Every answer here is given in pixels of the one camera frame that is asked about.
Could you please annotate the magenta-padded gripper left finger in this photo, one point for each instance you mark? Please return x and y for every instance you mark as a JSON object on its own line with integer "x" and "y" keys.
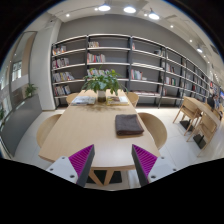
{"x": 80, "y": 161}

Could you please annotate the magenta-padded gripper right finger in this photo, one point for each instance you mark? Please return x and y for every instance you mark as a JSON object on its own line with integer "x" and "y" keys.
{"x": 146, "y": 161}

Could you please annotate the zigzag striped grey towel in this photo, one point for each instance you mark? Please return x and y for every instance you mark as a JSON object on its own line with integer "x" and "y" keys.
{"x": 128, "y": 125}

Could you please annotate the white magazine stack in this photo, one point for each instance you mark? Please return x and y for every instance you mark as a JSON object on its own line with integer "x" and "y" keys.
{"x": 82, "y": 100}

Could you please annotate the yellow book stack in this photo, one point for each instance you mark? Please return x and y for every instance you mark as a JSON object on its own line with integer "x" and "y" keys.
{"x": 117, "y": 100}

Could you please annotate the group of slatted wooden chairs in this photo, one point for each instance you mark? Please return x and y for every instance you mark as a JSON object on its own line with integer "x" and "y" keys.
{"x": 193, "y": 111}

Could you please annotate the green potted plant white pot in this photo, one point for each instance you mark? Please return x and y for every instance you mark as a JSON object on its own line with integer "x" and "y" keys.
{"x": 101, "y": 83}

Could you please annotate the small background potted plant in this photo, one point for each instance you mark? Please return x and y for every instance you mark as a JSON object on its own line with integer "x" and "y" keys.
{"x": 30, "y": 90}

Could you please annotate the grey bookshelf unit with books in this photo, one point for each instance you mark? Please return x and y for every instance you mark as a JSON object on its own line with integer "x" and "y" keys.
{"x": 146, "y": 56}

